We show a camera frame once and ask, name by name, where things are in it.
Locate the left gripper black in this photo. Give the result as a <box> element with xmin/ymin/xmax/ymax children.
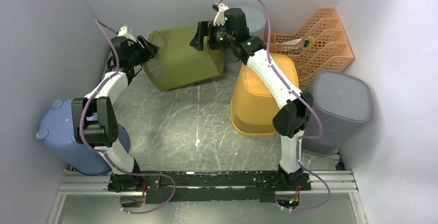
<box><xmin>130</xmin><ymin>38</ymin><xmax>162</xmax><ymax>68</ymax></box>

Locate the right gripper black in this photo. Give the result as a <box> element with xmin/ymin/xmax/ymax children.
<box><xmin>188</xmin><ymin>20</ymin><xmax>234</xmax><ymax>52</ymax></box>

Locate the olive green mesh bin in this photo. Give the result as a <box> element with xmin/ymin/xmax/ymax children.
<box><xmin>143</xmin><ymin>25</ymin><xmax>224</xmax><ymax>91</ymax></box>

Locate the light grey plastic bin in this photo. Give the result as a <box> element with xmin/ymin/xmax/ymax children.
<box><xmin>224</xmin><ymin>5</ymin><xmax>267</xmax><ymax>74</ymax></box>

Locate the yellow mesh bin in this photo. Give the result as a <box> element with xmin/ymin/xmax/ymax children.
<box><xmin>230</xmin><ymin>51</ymin><xmax>301</xmax><ymax>136</ymax></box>

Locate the blue plastic bin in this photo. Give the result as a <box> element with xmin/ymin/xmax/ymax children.
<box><xmin>36</xmin><ymin>97</ymin><xmax>136</xmax><ymax>176</ymax></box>

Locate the dark grey mesh bin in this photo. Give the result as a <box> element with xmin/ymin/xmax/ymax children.
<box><xmin>302</xmin><ymin>70</ymin><xmax>372</xmax><ymax>157</ymax></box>

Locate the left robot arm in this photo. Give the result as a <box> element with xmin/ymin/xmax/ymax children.
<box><xmin>71</xmin><ymin>36</ymin><xmax>159</xmax><ymax>193</ymax></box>

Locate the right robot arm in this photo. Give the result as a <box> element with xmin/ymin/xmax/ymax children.
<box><xmin>190</xmin><ymin>8</ymin><xmax>313</xmax><ymax>190</ymax></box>

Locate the orange plastic file organizer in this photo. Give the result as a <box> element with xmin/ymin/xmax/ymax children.
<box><xmin>263</xmin><ymin>7</ymin><xmax>353</xmax><ymax>90</ymax></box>

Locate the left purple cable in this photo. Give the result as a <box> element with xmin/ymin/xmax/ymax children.
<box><xmin>79</xmin><ymin>20</ymin><xmax>177</xmax><ymax>215</ymax></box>

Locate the purple cable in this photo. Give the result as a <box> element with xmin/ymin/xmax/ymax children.
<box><xmin>79</xmin><ymin>20</ymin><xmax>177</xmax><ymax>215</ymax></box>
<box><xmin>213</xmin><ymin>0</ymin><xmax>332</xmax><ymax>213</ymax></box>

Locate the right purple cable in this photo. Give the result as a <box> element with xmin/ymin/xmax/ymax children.
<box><xmin>213</xmin><ymin>0</ymin><xmax>332</xmax><ymax>213</ymax></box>

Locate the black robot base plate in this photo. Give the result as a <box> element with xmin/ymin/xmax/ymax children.
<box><xmin>107</xmin><ymin>169</ymin><xmax>311</xmax><ymax>204</ymax></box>

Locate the aluminium rail frame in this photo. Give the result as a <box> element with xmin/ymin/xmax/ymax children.
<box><xmin>47</xmin><ymin>151</ymin><xmax>367</xmax><ymax>223</ymax></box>

